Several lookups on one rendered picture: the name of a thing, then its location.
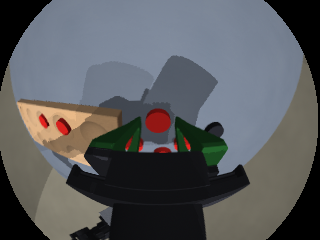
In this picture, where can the tan tray with round pockets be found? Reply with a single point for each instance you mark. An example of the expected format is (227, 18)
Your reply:
(86, 122)

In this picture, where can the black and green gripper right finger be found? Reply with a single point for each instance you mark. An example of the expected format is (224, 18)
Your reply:
(213, 147)

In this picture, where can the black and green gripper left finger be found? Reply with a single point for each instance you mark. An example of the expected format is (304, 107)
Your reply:
(119, 137)

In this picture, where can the black disc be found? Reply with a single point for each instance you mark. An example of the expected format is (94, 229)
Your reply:
(215, 128)

